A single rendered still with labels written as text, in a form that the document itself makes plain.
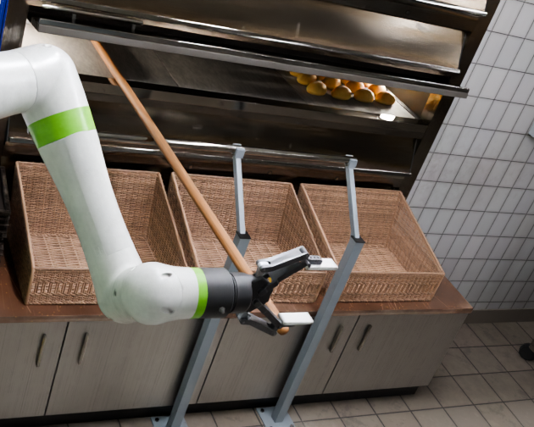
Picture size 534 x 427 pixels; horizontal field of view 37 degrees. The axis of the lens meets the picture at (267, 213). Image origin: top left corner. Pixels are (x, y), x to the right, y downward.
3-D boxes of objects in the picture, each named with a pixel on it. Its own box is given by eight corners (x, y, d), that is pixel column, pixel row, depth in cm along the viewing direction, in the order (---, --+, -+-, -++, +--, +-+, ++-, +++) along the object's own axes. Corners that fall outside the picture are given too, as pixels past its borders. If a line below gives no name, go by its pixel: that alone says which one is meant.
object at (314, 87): (255, 38, 387) (258, 27, 384) (337, 52, 411) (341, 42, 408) (309, 96, 343) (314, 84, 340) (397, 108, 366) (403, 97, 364)
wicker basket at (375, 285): (277, 233, 358) (297, 180, 345) (378, 237, 386) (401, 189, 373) (325, 303, 323) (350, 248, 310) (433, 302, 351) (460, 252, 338)
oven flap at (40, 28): (37, 31, 250) (25, 17, 266) (466, 98, 339) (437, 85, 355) (38, 24, 249) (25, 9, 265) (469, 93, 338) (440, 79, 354)
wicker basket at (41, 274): (1, 222, 299) (13, 158, 286) (144, 228, 327) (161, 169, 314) (22, 307, 264) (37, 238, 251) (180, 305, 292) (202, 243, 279)
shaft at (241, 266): (288, 336, 196) (292, 327, 195) (277, 337, 194) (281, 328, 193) (96, 41, 316) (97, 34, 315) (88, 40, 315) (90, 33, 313)
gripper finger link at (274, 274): (252, 285, 152) (249, 280, 151) (303, 253, 153) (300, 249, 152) (260, 297, 149) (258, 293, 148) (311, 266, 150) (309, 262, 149)
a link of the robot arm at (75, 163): (47, 142, 141) (104, 124, 147) (30, 153, 151) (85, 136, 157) (120, 334, 144) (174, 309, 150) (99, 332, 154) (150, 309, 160)
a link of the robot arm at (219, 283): (199, 332, 143) (214, 292, 138) (178, 291, 151) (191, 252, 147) (230, 331, 146) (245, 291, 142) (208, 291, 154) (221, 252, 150)
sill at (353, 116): (12, 74, 277) (13, 64, 275) (417, 126, 366) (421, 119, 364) (14, 83, 272) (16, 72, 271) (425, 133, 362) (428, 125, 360)
